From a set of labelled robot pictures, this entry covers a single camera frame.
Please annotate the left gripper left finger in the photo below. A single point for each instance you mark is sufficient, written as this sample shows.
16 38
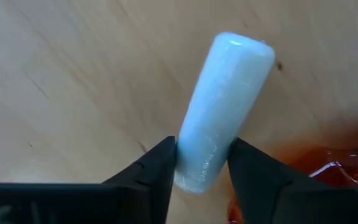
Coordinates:
89 205

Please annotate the white plastic pill bottle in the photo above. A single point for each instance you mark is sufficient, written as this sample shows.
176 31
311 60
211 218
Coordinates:
225 102

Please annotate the red pill bottle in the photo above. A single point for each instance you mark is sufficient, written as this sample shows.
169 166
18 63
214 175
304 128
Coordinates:
337 168

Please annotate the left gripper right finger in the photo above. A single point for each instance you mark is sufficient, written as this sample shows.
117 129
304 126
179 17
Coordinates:
291 205

